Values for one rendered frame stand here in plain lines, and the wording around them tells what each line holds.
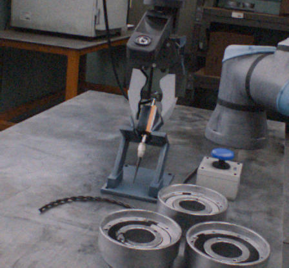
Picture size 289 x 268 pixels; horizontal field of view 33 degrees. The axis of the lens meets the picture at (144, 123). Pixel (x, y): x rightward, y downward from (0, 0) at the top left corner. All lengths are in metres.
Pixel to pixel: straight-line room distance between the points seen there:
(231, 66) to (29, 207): 0.58
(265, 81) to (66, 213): 0.51
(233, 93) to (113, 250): 0.61
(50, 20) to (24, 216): 2.30
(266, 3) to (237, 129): 3.52
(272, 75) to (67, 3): 2.02
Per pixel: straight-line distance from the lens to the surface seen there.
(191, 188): 0.78
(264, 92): 1.04
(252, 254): 0.64
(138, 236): 0.66
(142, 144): 0.83
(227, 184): 0.84
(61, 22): 2.93
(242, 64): 1.10
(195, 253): 0.60
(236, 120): 1.13
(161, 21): 0.80
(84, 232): 0.69
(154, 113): 0.83
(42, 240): 0.67
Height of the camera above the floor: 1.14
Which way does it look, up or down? 16 degrees down
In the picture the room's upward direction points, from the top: 6 degrees clockwise
